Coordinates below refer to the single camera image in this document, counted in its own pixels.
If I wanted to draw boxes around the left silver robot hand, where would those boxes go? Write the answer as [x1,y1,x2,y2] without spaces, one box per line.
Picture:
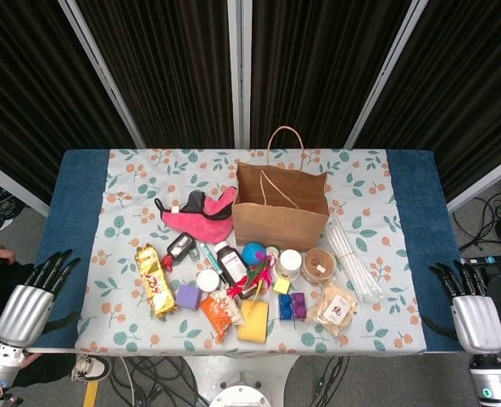
[0,248,82,349]

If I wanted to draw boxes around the bundle of clear straws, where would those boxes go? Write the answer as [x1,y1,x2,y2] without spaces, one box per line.
[325,215,383,303]

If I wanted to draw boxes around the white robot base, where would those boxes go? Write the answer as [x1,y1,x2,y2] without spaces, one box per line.
[181,354,301,407]

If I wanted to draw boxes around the gold biscuit pack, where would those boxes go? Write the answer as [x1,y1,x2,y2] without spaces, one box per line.
[134,243,178,320]

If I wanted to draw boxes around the black pleated partition panel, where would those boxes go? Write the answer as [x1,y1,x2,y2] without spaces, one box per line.
[0,0,143,215]
[239,0,429,149]
[61,0,245,149]
[347,0,501,213]

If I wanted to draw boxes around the clear jar rubber bands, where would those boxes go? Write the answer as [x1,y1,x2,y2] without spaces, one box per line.
[302,247,337,285]

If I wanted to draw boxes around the yellow sponge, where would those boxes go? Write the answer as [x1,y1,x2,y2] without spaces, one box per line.
[237,298,270,343]

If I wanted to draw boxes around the round clear pin tin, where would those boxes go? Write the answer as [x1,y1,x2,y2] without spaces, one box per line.
[196,269,220,293]

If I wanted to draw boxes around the cables under table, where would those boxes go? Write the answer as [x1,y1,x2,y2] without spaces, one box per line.
[108,355,200,407]
[309,355,352,407]

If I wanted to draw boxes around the floral tablecloth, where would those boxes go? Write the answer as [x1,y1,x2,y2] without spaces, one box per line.
[75,148,427,355]

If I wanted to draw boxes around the green white tube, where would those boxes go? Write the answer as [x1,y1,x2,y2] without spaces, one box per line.
[198,241,228,284]

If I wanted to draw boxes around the white black sneaker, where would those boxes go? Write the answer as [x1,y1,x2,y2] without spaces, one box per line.
[70,354,112,382]

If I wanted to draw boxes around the blue ball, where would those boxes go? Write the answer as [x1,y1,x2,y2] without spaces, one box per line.
[241,241,264,266]

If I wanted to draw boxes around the clear bag of crackers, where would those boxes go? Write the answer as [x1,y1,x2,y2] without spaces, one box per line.
[305,282,359,338]

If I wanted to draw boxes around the purple foam cube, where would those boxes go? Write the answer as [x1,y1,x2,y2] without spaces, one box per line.
[175,283,203,311]

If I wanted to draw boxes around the colourful feather toy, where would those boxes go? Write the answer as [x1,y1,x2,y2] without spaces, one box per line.
[226,249,276,303]

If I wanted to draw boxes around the brown paper bag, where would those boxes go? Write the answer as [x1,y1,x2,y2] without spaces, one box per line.
[231,125,331,254]

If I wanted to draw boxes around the blue table cover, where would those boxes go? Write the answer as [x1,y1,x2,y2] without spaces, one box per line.
[23,148,463,354]

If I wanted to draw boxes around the orange snack packet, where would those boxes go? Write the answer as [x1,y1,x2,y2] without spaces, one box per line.
[198,288,245,344]

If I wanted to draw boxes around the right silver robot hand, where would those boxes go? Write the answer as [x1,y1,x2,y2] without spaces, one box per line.
[421,259,501,356]

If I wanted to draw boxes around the pink towel black trim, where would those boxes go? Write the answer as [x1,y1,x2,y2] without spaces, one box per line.
[154,186,238,245]

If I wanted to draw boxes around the white lidded jar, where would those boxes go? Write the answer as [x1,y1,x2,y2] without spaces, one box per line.
[275,248,304,282]

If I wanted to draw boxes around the black bottle red cap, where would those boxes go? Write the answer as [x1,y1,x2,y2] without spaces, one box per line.
[160,231,196,272]

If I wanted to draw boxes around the brown medicine bottle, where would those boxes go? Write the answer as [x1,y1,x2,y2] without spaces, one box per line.
[214,240,259,300]

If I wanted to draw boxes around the purple toy brick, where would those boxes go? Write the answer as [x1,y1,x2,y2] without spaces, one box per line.
[291,292,309,321]

